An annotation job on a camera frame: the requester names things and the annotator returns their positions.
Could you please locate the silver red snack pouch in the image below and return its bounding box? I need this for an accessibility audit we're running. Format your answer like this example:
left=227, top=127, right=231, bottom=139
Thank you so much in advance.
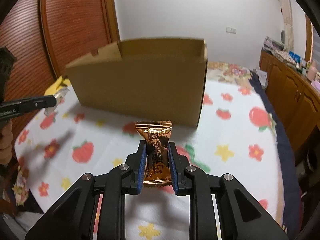
left=44, top=87, right=69, bottom=116

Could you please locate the copper foil candy wrapper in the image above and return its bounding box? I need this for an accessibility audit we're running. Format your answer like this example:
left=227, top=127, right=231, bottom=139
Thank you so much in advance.
left=135, top=121, right=172, bottom=187

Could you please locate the person's left hand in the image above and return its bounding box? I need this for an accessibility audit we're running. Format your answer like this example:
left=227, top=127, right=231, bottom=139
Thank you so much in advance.
left=0, top=120, right=13, bottom=165

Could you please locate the dark navy blanket edge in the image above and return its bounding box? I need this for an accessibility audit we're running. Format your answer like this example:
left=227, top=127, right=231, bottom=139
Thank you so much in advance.
left=249, top=71, right=303, bottom=239

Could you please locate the yellow pillow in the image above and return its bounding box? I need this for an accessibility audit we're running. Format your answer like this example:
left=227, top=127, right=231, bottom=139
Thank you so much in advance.
left=44, top=76, right=71, bottom=96

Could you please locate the white fruit flower blanket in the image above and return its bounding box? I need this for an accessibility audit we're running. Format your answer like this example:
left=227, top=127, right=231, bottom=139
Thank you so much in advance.
left=15, top=81, right=284, bottom=239

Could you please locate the wooden louvered wardrobe door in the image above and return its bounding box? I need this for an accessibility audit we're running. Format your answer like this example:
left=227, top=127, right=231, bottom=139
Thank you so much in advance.
left=0, top=0, right=121, bottom=136

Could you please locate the wooden sideboard cabinet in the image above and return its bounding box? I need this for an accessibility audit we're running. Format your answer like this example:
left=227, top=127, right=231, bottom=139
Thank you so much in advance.
left=259, top=50, right=319, bottom=152

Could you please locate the floral bed sheet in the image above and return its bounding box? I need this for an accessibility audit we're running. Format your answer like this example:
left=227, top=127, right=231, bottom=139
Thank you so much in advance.
left=207, top=61, right=252, bottom=88

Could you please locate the brown cardboard box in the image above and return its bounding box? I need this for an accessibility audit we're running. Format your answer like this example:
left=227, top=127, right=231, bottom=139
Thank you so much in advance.
left=65, top=37, right=208, bottom=128

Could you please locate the clutter on sideboard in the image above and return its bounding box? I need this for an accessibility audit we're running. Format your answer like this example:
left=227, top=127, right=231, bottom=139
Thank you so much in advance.
left=262, top=0, right=320, bottom=91

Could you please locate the white wall switch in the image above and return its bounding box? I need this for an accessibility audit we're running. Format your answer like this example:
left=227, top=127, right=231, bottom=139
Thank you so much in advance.
left=226, top=27, right=236, bottom=34

